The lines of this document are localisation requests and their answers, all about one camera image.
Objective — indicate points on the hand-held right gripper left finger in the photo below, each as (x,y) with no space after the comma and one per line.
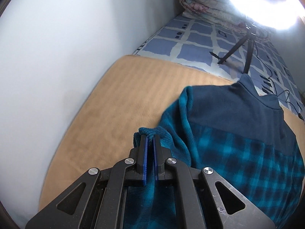
(143,157)

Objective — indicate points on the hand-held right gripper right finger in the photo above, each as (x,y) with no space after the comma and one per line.
(156,157)

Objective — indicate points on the blue plaid fleece jacket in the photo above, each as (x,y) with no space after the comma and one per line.
(226,136)

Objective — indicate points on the tan blanket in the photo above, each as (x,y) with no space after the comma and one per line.
(107,112)

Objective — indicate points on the blue checked bed sheet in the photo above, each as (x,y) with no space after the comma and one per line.
(197,40)

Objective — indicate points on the folded floral quilt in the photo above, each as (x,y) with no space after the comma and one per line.
(205,4)

